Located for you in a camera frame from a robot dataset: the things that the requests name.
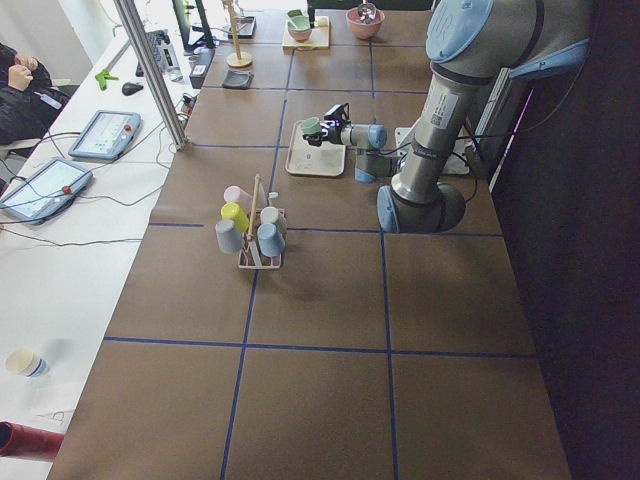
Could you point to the aluminium frame post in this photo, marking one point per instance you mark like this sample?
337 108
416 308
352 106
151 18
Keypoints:
135 31

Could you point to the folded grey cloth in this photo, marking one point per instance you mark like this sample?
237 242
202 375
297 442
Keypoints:
237 80

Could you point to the teach pendant tablet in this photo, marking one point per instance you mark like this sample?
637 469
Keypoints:
106 136
46 192

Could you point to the near teach pendant tablet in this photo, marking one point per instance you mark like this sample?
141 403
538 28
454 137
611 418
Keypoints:
46 192

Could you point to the seated person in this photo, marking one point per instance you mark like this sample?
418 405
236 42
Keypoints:
30 103

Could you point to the far teach pendant tablet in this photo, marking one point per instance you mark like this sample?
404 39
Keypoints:
106 136

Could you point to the beige cup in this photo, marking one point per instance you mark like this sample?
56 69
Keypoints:
273 215

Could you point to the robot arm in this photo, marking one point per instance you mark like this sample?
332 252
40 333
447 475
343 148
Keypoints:
468 43

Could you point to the black keyboard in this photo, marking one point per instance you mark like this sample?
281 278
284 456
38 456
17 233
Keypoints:
159 41

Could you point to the yellow cup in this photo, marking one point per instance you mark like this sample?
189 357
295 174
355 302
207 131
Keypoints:
234 211

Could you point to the green cup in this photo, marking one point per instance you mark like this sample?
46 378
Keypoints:
311 126

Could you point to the paper cup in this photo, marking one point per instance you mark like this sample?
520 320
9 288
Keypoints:
26 363

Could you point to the pink bowl with ice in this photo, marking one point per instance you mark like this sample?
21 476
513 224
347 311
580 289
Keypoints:
364 30

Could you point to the green clamp tool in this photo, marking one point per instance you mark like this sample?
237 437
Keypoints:
103 77

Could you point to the black computer mouse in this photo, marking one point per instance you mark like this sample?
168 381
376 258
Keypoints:
130 88

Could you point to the red cylinder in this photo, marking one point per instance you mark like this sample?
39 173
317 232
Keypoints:
20 441

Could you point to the white wire cup rack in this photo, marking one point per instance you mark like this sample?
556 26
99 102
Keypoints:
250 257

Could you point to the blue cup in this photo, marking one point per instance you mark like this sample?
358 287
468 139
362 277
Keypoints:
270 240

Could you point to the monitor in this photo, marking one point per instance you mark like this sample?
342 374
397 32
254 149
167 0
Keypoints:
193 25

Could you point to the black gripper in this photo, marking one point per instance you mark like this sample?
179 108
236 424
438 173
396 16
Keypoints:
333 134

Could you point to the black power strip box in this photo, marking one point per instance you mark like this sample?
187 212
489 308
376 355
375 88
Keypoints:
199 65

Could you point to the wooden cutting board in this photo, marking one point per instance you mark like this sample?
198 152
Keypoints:
319 36

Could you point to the metal ice scoop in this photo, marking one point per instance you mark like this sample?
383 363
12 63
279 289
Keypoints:
366 12

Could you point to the pink cup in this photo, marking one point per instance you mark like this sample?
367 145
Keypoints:
236 194

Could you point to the wooden mug tree stand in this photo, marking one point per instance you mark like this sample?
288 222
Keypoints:
239 58

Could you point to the cream rabbit tray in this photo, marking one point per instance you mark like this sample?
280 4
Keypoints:
328 160

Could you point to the grey cup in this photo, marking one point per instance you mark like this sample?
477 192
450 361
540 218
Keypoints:
229 237

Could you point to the green bowl on pink bowl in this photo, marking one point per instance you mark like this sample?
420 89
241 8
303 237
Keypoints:
299 28

